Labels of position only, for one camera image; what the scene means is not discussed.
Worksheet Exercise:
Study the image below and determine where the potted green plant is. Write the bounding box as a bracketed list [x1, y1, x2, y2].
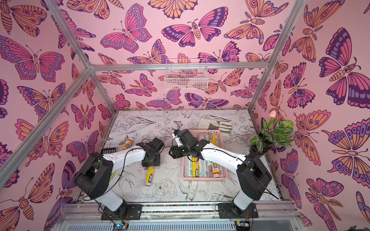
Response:
[250, 110, 294, 157]

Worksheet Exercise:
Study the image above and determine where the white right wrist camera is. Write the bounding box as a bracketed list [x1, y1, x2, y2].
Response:
[172, 130, 183, 147]

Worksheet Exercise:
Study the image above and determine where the pink plastic basket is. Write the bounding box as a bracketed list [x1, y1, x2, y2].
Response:
[182, 130, 228, 182]

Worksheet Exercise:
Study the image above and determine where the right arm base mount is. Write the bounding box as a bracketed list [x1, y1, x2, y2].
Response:
[216, 203, 259, 219]

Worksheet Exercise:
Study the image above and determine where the white wire wall basket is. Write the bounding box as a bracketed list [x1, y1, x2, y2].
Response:
[163, 58, 209, 90]

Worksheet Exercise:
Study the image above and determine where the aluminium front rail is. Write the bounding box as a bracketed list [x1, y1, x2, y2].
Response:
[54, 201, 305, 231]

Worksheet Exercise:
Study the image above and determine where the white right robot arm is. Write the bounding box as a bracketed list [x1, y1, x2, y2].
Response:
[169, 129, 272, 211]

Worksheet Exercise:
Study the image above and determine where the white green wrap roll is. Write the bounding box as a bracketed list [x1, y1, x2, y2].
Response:
[215, 135, 225, 178]

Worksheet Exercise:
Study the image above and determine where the yellow red wrap roll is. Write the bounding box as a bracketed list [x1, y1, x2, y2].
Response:
[209, 132, 221, 178]

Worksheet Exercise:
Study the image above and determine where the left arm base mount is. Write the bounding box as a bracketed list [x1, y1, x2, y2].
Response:
[101, 204, 143, 220]

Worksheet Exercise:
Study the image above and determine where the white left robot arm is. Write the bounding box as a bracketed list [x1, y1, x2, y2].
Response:
[75, 138, 164, 212]

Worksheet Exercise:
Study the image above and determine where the green striped folded cloth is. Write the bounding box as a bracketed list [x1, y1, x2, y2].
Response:
[197, 118, 233, 137]

